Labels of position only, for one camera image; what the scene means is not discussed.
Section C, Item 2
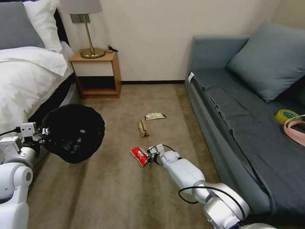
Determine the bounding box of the red snack packet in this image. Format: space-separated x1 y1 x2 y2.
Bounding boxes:
130 146 149 168

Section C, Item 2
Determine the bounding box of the black bag-lined trash bin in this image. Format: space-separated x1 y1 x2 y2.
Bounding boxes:
41 104 106 164

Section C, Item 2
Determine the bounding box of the crumpled brown paper wrapper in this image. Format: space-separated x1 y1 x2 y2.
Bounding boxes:
138 119 150 138

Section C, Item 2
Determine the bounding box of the gold and silver wrapper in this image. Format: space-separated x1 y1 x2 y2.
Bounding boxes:
145 112 167 121

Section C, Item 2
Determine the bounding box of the bed with white duvet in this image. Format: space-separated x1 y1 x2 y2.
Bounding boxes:
0 41 80 136

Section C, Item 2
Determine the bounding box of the wooden nightstand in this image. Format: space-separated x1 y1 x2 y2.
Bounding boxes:
70 49 122 100

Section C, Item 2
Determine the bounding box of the blue-grey sofa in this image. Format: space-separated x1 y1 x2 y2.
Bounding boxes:
185 35 305 216

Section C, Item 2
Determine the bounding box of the brass table lamp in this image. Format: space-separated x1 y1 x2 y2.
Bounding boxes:
59 0 105 59

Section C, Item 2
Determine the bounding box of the white pillow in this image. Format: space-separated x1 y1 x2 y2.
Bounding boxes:
23 0 63 53

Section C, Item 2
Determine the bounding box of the black headboard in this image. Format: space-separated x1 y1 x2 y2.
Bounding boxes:
53 8 70 46

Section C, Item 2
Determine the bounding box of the grey pillow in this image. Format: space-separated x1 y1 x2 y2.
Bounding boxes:
0 1 45 50

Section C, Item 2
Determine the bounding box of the yellow-green tape roll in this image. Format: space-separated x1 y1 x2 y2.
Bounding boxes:
275 109 302 125

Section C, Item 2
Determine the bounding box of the blue-grey sofa cushion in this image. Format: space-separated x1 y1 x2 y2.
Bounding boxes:
227 21 305 103

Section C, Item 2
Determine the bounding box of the dark sofa cushion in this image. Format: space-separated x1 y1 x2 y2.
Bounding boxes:
276 75 305 108

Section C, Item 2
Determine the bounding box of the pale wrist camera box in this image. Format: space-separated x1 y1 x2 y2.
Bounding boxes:
149 143 165 155
20 122 38 138

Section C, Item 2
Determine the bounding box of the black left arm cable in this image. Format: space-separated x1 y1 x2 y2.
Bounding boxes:
0 128 22 137

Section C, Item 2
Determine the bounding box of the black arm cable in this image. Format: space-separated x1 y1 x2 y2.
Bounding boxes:
178 144 246 224
0 128 22 137

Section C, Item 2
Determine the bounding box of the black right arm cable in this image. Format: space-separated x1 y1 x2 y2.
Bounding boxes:
178 144 246 224

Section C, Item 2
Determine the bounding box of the grey wall switch panel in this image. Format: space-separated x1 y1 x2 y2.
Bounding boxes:
70 13 92 24

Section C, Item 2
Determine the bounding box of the pink strap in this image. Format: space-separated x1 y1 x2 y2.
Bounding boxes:
283 114 305 144

